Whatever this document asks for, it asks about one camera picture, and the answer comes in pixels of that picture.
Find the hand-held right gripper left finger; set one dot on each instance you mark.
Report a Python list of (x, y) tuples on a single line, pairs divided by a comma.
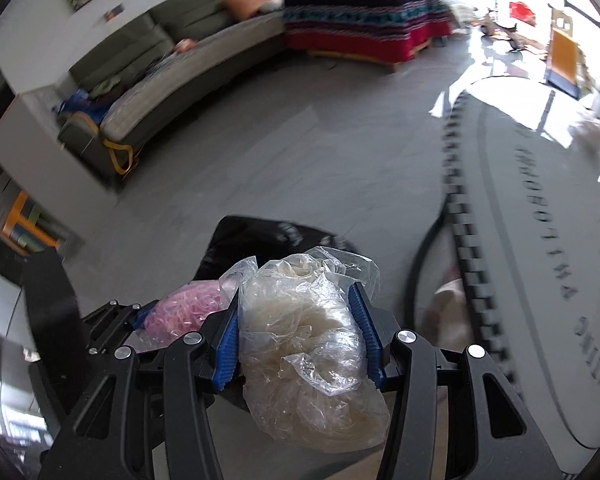
[(227, 355)]

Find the green cloth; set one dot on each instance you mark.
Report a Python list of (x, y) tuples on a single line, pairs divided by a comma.
[(105, 89)]

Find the small pink cloth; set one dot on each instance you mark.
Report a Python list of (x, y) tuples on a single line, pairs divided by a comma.
[(184, 46)]

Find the pink rubber bands bag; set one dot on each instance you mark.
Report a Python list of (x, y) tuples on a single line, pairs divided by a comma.
[(180, 310)]

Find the orange cushion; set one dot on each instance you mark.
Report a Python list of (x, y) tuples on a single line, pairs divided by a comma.
[(252, 0)]

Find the round white table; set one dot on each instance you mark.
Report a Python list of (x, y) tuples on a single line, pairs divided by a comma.
[(530, 260)]

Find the green curved sofa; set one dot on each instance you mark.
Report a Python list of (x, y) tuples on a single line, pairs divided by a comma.
[(180, 85)]

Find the blue bag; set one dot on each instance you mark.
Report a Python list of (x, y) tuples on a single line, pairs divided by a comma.
[(77, 102)]

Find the small wall picture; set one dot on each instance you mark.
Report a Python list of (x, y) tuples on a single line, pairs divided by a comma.
[(114, 12)]

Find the clear plastic bag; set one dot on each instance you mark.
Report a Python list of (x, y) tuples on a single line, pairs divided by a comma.
[(300, 320)]

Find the red box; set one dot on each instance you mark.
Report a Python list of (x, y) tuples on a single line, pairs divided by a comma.
[(522, 12)]

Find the black bin bag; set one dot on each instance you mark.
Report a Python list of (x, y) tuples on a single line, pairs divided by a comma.
[(250, 245)]

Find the orange board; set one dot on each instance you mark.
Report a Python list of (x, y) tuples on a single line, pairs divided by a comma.
[(562, 62)]

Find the table with striped blanket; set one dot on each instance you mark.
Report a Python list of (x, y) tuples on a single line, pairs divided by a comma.
[(365, 10)]

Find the orange framed shelf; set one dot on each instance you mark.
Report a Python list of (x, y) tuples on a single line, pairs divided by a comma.
[(27, 225)]

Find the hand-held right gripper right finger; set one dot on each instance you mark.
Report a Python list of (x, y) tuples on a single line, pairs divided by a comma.
[(366, 332)]

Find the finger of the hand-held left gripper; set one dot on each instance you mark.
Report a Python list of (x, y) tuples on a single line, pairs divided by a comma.
[(112, 322)]

